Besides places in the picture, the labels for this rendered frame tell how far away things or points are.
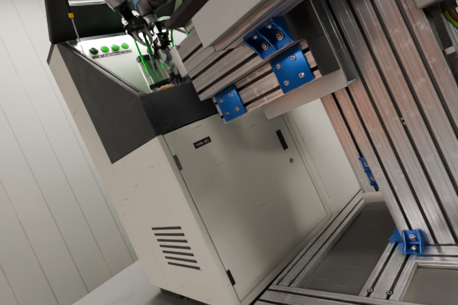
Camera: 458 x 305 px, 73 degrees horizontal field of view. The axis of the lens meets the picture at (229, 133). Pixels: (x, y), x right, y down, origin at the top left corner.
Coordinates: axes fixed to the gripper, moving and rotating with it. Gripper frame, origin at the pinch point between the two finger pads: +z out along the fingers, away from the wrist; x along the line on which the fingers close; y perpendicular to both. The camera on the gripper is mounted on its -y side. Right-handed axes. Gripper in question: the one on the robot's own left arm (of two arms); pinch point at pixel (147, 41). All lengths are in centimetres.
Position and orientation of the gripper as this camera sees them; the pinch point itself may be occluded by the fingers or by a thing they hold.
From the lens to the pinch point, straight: 145.5
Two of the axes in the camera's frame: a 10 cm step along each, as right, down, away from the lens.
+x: 7.9, -6.1, 0.5
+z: 4.0, 5.8, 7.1
